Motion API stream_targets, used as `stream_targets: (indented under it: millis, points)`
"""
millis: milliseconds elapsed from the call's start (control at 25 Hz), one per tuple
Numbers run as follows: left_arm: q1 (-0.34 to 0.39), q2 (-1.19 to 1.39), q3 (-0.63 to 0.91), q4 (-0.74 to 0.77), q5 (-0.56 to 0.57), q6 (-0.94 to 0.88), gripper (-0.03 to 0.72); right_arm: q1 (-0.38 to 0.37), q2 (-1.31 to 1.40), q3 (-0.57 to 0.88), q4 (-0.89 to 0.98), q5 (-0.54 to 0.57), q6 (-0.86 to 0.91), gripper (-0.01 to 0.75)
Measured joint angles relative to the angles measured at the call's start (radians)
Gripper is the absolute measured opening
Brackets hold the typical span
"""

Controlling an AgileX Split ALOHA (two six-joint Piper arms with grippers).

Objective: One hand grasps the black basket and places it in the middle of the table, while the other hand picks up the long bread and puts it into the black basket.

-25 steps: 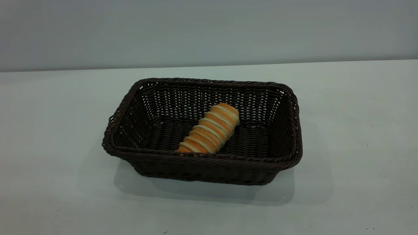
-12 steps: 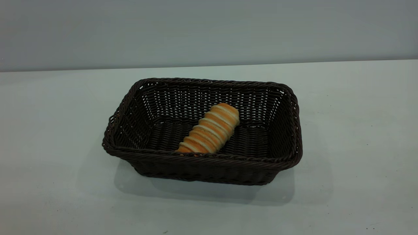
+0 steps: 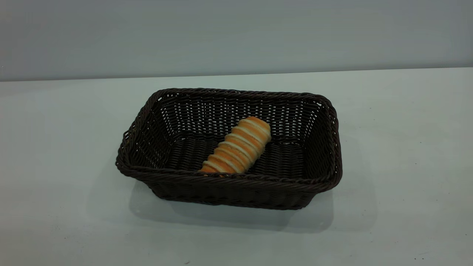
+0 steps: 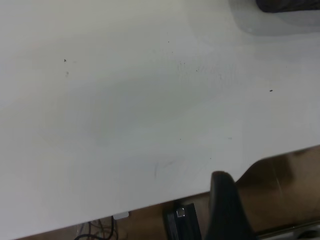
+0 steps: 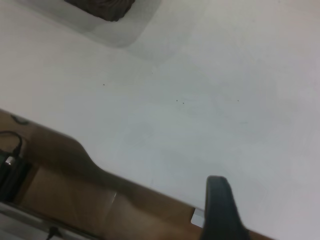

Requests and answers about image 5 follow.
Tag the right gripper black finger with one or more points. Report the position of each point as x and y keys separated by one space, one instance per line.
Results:
x=220 y=212

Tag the black woven wicker basket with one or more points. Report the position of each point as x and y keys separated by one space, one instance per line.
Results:
x=105 y=8

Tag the white paper label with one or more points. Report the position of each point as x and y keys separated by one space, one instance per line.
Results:
x=198 y=218

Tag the brown cardboard box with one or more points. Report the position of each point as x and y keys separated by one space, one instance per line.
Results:
x=82 y=200

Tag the grey metal frame rail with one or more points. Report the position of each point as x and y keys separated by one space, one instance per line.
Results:
x=22 y=220

